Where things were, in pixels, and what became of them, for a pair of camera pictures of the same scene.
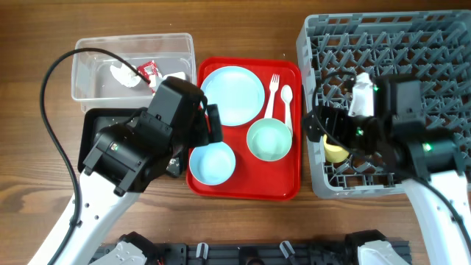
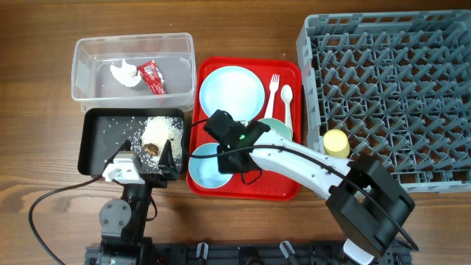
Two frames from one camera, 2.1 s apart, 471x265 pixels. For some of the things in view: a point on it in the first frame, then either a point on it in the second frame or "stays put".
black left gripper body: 196,130 to 158,179
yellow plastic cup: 334,153 stays put
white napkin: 125,75 stays put
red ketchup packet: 150,71 stays put
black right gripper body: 323,120 to 215,123
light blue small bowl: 213,164 stays put
